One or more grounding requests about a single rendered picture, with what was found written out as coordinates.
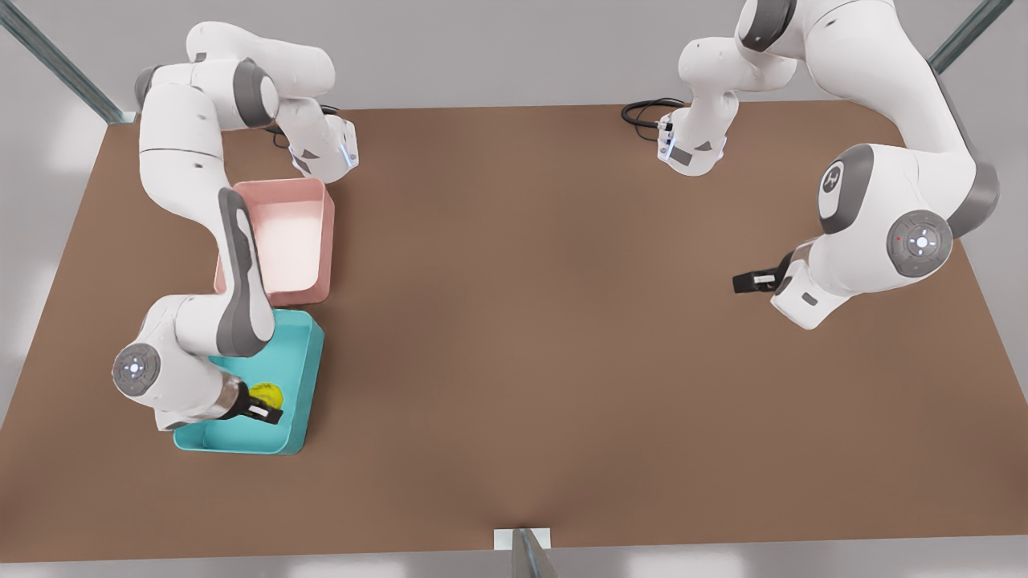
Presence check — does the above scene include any teal plastic bin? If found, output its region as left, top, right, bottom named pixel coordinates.
left=173, top=309, right=326, bottom=457

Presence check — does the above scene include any pink plastic bin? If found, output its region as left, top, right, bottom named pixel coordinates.
left=214, top=177, right=336, bottom=307

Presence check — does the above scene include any black cable loop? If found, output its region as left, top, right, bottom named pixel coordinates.
left=263, top=104, right=341, bottom=150
left=621, top=98, right=686, bottom=143

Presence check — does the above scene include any silver frame post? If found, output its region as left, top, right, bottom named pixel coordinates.
left=493, top=527, right=558, bottom=578
left=928, top=0, right=1014, bottom=75
left=0, top=0, right=137, bottom=125

